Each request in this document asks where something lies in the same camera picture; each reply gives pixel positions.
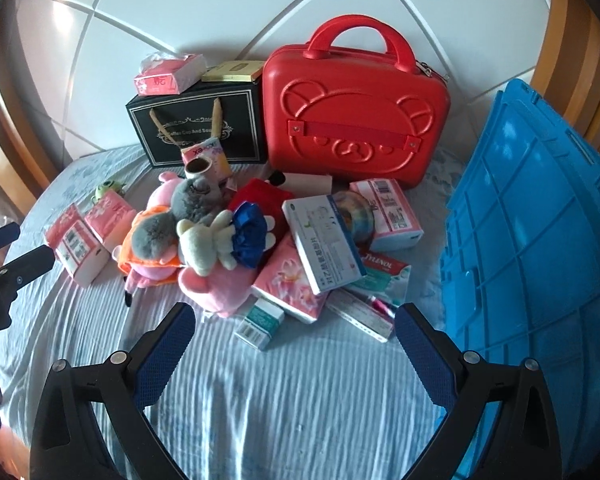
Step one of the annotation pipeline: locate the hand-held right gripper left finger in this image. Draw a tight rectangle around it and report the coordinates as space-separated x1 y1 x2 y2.
28 302 197 480

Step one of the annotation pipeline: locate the long white medicine box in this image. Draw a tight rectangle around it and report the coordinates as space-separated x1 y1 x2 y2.
325 287 396 343

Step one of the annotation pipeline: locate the red and green medicine box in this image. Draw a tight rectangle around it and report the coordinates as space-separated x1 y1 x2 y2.
350 250 412 306

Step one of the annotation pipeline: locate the small teal and white box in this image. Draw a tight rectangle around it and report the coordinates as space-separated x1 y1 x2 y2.
234 297 285 351

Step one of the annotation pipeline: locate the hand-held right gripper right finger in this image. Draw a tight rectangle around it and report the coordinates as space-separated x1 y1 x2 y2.
394 302 563 480

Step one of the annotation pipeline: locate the pink pig plush orange dress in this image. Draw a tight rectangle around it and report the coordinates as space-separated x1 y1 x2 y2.
112 170 181 306

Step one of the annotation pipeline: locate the blue plastic crate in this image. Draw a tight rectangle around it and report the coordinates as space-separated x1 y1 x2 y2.
440 78 600 466

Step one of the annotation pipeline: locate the gold box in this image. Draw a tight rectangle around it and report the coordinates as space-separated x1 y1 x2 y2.
201 60 263 83

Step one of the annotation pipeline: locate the holographic tape roll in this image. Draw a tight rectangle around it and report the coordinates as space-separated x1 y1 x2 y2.
330 192 376 241

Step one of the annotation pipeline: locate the pink pig plush red dress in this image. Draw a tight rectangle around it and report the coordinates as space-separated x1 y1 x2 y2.
177 170 288 318

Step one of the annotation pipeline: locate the grey plush toy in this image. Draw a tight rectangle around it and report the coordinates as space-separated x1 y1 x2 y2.
132 177 226 261

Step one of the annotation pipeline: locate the pink tissue pack white label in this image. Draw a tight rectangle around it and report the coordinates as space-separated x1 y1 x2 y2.
55 215 108 286

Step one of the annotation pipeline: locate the white paper roll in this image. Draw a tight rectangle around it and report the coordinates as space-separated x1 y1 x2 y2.
184 157 216 182
285 172 333 196

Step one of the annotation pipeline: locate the pink floral tissue pack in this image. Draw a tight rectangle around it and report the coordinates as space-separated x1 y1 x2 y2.
251 235 331 323

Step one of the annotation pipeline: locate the pink white carton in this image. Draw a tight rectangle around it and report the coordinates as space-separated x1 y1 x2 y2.
350 179 425 252

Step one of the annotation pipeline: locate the white and blue medicine box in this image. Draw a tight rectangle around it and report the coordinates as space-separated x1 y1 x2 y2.
281 195 368 296

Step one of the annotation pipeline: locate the white padded headboard wooden frame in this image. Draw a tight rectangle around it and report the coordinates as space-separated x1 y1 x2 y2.
0 0 600 201

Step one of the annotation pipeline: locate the blue striped bedsheet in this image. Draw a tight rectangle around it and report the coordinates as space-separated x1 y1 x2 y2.
0 145 481 480

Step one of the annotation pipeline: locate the green frog toy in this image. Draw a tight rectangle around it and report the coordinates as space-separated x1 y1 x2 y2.
94 180 126 202

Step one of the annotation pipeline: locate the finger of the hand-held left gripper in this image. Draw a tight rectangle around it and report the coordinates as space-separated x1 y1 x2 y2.
0 222 21 257
0 244 56 289

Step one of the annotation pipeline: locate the white plush toy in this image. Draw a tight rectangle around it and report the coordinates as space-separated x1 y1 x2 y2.
176 210 236 276

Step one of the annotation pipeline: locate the pink sanitary pad pack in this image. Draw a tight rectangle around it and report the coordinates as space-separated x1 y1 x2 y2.
180 137 231 186

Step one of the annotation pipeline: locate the red bear suitcase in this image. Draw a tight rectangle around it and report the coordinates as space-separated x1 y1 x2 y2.
261 15 451 191

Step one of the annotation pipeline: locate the black gift bag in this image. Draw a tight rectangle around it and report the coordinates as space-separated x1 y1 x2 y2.
125 80 267 168

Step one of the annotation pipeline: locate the opened pink tissue pack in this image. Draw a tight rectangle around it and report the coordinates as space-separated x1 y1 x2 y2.
132 52 206 97

